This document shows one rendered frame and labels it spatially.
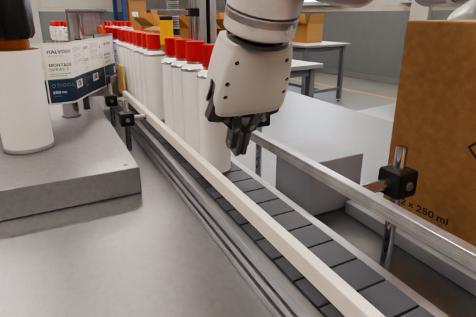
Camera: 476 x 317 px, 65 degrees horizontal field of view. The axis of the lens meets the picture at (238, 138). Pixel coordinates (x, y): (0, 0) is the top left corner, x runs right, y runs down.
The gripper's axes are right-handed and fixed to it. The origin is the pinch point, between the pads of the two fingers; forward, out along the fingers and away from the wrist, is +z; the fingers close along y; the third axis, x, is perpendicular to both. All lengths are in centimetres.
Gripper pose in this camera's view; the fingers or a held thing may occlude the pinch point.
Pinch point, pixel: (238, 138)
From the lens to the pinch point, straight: 52.6
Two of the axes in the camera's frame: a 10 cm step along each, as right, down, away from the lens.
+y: -8.9, 1.4, -4.3
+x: 4.2, 5.9, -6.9
